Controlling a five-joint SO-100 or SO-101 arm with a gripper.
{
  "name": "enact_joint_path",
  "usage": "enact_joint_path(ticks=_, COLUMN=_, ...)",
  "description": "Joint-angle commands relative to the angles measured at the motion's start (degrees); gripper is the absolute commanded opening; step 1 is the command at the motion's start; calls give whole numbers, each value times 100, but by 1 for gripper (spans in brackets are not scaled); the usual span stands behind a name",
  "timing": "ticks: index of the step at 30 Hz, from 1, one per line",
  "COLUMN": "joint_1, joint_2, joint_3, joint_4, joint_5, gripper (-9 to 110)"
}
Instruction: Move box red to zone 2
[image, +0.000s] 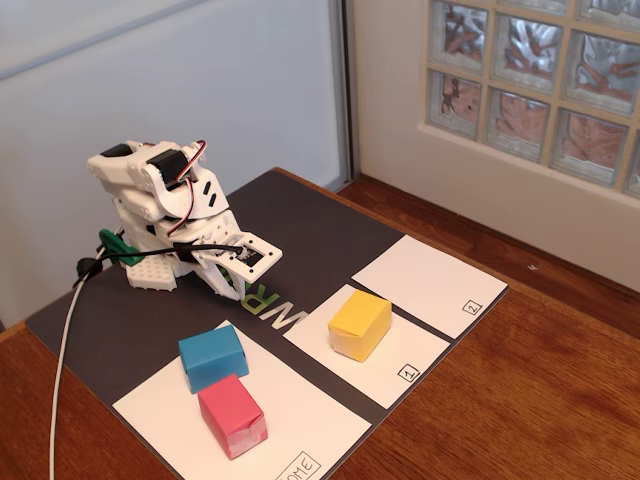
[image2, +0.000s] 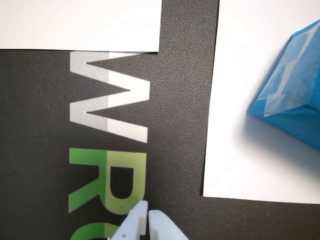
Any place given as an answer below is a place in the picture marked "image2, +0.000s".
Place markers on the dark mat with WROB print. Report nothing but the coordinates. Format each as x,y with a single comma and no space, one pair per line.
37,125

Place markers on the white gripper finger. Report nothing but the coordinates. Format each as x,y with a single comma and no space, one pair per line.
136,220
162,227

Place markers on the blue paper box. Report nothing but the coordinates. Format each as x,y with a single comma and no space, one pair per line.
290,100

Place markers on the white paper sheet marked HOME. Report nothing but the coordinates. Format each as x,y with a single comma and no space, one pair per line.
230,100

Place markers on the white paper sheet marked 1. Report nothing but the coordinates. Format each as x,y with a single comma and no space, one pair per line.
75,22

